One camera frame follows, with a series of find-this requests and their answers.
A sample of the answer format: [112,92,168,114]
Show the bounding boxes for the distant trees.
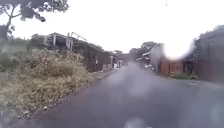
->
[127,40,160,62]

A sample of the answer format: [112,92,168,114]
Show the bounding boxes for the grey asphalt road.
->
[8,62,224,128]

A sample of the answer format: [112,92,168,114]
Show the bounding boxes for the red brick building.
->
[157,54,187,77]

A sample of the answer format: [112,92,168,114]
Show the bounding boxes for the overgrown bushy bank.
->
[0,37,97,125]

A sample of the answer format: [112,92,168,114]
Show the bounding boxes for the dark grey building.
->
[192,24,224,83]

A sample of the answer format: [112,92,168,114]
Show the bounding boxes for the tree with dark crown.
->
[0,0,70,42]

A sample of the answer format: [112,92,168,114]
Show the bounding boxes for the dark building with roof frame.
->
[27,31,117,73]

